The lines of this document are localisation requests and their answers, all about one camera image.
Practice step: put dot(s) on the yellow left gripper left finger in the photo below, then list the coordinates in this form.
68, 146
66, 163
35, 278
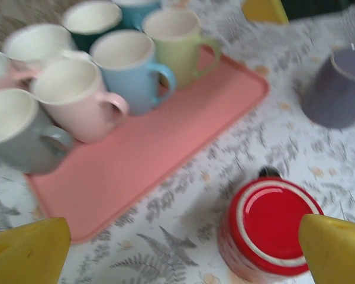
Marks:
29, 251

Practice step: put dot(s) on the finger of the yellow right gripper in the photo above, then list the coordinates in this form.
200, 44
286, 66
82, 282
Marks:
264, 10

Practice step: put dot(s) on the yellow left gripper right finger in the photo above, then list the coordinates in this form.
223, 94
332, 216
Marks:
337, 251

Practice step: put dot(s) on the light green mug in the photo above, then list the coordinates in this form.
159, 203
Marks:
177, 53

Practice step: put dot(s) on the grey mug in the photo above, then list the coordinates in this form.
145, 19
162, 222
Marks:
23, 154

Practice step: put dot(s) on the light blue mug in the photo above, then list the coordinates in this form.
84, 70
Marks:
127, 88

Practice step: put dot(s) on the dark green mug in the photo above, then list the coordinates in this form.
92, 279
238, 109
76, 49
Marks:
90, 17

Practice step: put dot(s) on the purple mug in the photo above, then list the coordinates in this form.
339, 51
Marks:
334, 94

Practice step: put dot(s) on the floral patterned tablecloth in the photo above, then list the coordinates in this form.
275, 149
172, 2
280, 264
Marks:
254, 148

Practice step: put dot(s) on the pink plastic tray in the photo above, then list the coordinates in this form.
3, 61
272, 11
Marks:
136, 165

